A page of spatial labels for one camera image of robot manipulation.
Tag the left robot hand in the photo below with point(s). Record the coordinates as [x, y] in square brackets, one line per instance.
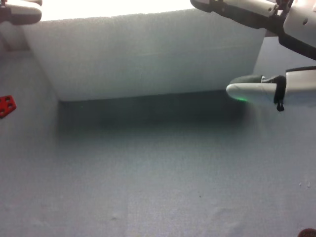
[19, 13]

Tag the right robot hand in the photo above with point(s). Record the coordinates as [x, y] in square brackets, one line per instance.
[251, 90]

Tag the white styrofoam lid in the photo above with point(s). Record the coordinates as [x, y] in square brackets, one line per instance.
[138, 34]

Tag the white styrofoam box base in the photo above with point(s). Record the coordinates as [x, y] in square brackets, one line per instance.
[148, 76]

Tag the red pentagon block with holes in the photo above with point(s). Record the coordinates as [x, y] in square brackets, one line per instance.
[7, 106]

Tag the grey table cloth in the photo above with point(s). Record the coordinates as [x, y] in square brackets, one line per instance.
[148, 172]

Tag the dark brown round disc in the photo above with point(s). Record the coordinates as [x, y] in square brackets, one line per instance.
[309, 233]

